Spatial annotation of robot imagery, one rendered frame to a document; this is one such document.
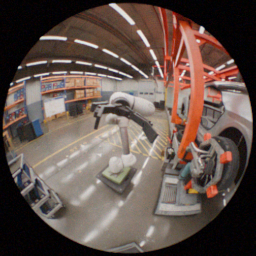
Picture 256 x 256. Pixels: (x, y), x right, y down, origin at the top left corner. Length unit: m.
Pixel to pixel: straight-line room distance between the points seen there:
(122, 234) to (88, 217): 0.55
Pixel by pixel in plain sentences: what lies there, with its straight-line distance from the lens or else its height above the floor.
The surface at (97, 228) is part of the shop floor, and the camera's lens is 1.48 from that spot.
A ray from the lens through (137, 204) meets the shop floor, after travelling 1.43.
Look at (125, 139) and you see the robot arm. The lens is 1.02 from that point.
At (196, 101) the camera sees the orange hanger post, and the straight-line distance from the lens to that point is 1.15.
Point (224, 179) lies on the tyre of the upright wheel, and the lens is 0.84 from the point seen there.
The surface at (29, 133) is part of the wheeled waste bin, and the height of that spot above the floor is 0.44.
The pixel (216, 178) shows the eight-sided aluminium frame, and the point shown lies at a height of 0.97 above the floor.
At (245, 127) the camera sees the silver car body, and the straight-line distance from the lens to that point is 1.08.
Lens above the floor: 1.40
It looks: 23 degrees down
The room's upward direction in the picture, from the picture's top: straight up
